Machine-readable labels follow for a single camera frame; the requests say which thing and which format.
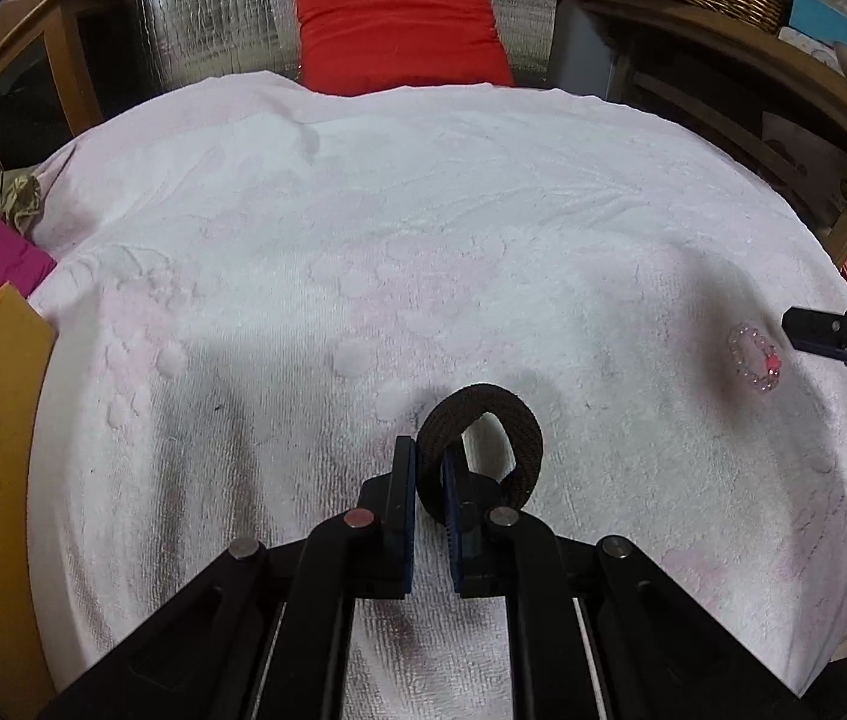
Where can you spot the silver foil mat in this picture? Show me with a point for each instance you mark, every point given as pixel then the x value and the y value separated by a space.
pixel 220 7

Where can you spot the brown fabric band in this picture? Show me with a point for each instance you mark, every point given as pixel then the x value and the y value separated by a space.
pixel 521 420

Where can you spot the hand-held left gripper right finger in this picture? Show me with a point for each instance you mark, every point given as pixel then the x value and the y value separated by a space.
pixel 453 532

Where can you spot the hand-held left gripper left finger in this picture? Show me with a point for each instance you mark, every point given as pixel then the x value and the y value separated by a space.
pixel 410 517

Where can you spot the crumpled beige paper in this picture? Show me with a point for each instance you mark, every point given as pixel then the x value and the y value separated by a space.
pixel 14 199

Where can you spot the white fluffy blanket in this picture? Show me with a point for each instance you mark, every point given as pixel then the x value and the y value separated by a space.
pixel 393 240

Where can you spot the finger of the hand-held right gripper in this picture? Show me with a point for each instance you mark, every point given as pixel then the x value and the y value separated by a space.
pixel 817 328

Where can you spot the wooden side table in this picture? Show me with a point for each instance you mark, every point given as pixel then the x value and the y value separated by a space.
pixel 753 75

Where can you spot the red cushion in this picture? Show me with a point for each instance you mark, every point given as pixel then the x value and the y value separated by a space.
pixel 401 22

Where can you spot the wooden chair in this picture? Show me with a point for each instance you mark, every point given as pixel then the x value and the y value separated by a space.
pixel 70 37

